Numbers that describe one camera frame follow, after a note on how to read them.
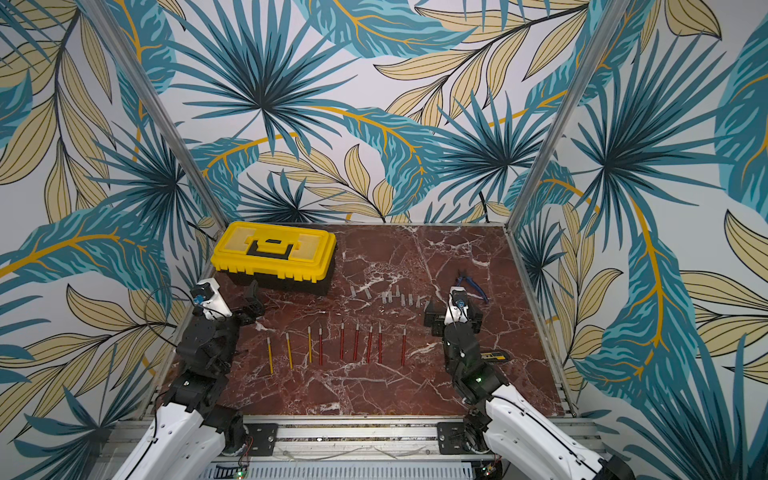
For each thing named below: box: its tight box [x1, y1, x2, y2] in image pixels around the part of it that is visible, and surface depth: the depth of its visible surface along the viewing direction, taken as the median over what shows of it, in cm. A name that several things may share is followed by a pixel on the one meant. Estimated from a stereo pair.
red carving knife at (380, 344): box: [377, 321, 383, 364], surface depth 90 cm
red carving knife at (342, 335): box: [340, 322, 345, 359], surface depth 92 cm
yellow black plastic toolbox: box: [210, 221, 337, 296], surface depth 91 cm
